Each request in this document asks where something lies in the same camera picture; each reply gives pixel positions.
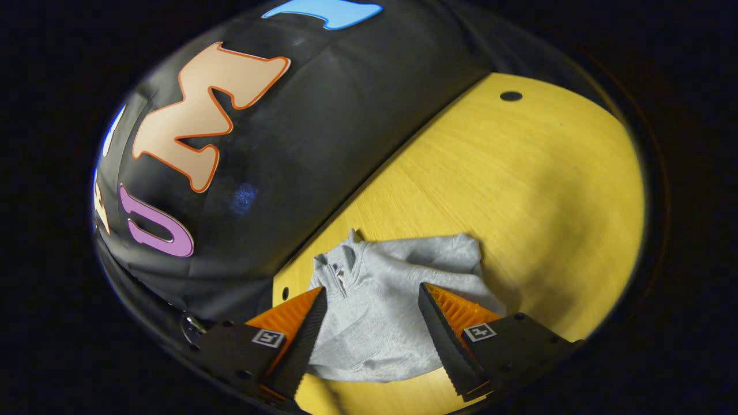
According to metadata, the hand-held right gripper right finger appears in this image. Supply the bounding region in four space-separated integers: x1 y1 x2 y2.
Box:
419 282 583 403

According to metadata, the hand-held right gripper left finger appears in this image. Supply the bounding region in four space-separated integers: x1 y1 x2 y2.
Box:
193 286 328 413

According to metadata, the grey zip-neck sweatshirt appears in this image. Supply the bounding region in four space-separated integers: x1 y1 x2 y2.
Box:
307 228 508 384

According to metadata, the black backdrop cloth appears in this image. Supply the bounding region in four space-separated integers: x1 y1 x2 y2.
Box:
92 0 496 341

